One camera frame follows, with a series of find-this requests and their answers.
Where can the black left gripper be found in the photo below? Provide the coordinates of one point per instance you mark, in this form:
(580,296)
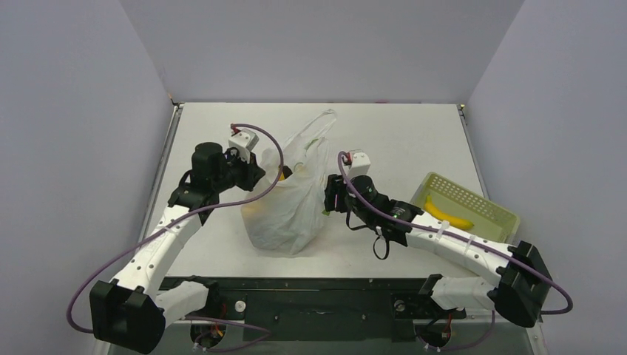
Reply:
(253,172)

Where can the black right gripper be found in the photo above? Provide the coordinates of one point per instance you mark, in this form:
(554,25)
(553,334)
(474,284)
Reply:
(333,191)

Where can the white plastic bag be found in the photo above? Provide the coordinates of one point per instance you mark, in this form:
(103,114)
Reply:
(292,214)

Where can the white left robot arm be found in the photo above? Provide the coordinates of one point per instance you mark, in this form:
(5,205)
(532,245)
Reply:
(129,311)

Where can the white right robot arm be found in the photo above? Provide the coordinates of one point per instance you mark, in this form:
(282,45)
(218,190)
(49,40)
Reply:
(512,281)

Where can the yellow fake banana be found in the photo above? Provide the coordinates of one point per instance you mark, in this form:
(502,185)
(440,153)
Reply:
(457,222)

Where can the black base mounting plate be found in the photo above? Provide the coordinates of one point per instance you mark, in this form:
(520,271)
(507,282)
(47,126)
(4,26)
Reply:
(315,309)

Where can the yellow-green perforated plastic basket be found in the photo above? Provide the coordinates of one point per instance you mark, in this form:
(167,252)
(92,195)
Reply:
(490,221)

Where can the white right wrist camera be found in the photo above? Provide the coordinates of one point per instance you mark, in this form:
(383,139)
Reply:
(356,163)

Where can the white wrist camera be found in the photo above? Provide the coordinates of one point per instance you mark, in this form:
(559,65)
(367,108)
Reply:
(356,163)
(244,140)

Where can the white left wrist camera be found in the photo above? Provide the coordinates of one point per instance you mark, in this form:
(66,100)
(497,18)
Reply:
(244,140)

